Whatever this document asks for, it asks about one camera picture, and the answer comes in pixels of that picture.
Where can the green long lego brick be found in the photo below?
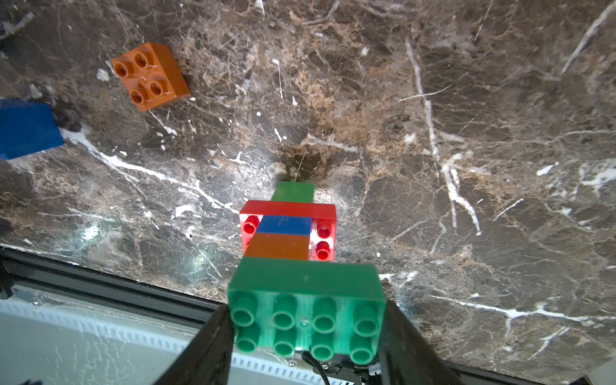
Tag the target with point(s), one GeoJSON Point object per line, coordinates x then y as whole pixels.
{"type": "Point", "coordinates": [323, 308]}

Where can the green small lego brick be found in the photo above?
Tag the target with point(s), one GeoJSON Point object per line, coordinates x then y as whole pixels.
{"type": "Point", "coordinates": [296, 192]}

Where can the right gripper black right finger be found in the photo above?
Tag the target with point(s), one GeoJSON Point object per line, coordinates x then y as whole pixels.
{"type": "Point", "coordinates": [406, 357]}

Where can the blue small lego brick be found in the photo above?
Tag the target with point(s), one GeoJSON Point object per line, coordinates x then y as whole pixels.
{"type": "Point", "coordinates": [285, 225]}
{"type": "Point", "coordinates": [27, 128]}

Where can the orange small lego brick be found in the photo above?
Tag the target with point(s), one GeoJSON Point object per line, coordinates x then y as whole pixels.
{"type": "Point", "coordinates": [151, 76]}
{"type": "Point", "coordinates": [279, 246]}

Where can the blue small lego brick front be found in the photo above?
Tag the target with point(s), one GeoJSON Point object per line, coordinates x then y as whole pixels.
{"type": "Point", "coordinates": [27, 128]}

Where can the red long lego brick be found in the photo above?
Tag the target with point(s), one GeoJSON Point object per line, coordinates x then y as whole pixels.
{"type": "Point", "coordinates": [323, 231]}

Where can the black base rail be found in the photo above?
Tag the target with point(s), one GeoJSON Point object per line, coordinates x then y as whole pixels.
{"type": "Point", "coordinates": [62, 323]}

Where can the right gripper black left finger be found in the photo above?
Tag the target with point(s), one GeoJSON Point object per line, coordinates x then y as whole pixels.
{"type": "Point", "coordinates": [207, 359]}

